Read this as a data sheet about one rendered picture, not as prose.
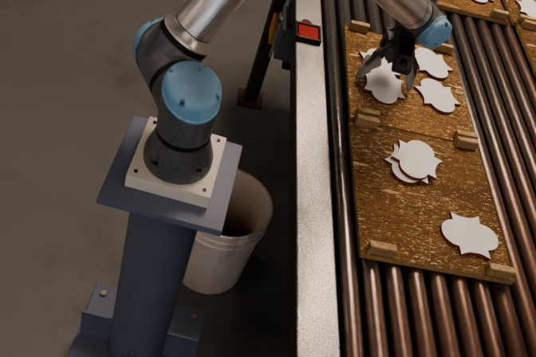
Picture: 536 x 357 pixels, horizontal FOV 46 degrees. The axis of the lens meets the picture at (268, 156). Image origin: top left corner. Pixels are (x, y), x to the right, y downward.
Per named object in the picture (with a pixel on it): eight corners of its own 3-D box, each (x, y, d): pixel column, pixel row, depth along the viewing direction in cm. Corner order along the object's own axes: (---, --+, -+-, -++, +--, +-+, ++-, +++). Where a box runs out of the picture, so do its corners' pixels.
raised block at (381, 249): (365, 253, 131) (370, 246, 129) (364, 246, 132) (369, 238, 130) (392, 259, 132) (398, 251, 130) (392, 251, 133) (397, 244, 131)
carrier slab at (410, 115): (348, 121, 161) (350, 117, 160) (342, 29, 190) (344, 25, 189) (475, 150, 166) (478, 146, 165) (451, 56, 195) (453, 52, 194)
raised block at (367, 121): (354, 125, 158) (357, 117, 156) (353, 120, 160) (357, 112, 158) (376, 130, 159) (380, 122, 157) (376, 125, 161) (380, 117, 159)
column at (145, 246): (54, 390, 188) (60, 210, 127) (96, 284, 215) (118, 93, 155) (179, 421, 191) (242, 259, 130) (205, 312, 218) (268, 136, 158)
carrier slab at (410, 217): (358, 257, 132) (360, 253, 131) (347, 123, 161) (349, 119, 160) (511, 285, 137) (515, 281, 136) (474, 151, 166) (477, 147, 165)
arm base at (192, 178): (138, 178, 133) (143, 147, 126) (148, 126, 143) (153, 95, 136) (209, 190, 136) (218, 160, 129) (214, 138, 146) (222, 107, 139)
